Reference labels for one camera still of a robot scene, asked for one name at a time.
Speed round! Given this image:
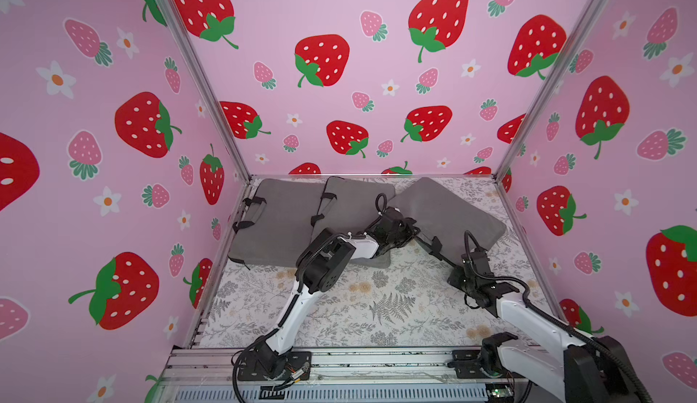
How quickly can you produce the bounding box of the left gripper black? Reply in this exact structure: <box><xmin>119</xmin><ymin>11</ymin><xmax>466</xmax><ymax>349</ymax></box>
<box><xmin>384</xmin><ymin>218</ymin><xmax>420</xmax><ymax>247</ymax></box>

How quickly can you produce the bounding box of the grey laptop bag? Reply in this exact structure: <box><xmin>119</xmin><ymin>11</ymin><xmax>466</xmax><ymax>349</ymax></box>
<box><xmin>388</xmin><ymin>178</ymin><xmax>506</xmax><ymax>267</ymax></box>
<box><xmin>310</xmin><ymin>176</ymin><xmax>396</xmax><ymax>269</ymax></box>
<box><xmin>228</xmin><ymin>179</ymin><xmax>324</xmax><ymax>268</ymax></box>

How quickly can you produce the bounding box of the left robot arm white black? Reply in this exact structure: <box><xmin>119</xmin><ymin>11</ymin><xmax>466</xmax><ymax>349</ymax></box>
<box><xmin>232</xmin><ymin>194</ymin><xmax>420</xmax><ymax>402</ymax></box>

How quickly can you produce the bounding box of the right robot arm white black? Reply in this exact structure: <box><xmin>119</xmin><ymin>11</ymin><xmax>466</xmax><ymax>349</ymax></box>
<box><xmin>457</xmin><ymin>232</ymin><xmax>652</xmax><ymax>402</ymax></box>

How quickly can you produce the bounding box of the floral patterned table mat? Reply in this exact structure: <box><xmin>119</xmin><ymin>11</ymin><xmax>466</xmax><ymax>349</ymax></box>
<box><xmin>194</xmin><ymin>177</ymin><xmax>559</xmax><ymax>349</ymax></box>

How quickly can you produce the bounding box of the white ribbed vent strip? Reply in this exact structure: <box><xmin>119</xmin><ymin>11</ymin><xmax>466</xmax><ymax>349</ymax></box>
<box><xmin>173</xmin><ymin>383</ymin><xmax>488</xmax><ymax>403</ymax></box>

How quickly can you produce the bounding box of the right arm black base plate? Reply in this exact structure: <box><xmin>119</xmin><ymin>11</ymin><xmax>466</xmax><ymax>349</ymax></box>
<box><xmin>447</xmin><ymin>350</ymin><xmax>503</xmax><ymax>379</ymax></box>

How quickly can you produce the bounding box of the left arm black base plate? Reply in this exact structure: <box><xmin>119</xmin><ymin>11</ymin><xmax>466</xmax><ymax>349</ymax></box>
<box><xmin>237</xmin><ymin>350</ymin><xmax>312</xmax><ymax>381</ymax></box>

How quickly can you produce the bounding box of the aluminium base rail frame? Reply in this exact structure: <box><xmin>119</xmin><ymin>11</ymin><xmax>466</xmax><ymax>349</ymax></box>
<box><xmin>146</xmin><ymin>345</ymin><xmax>619</xmax><ymax>403</ymax></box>

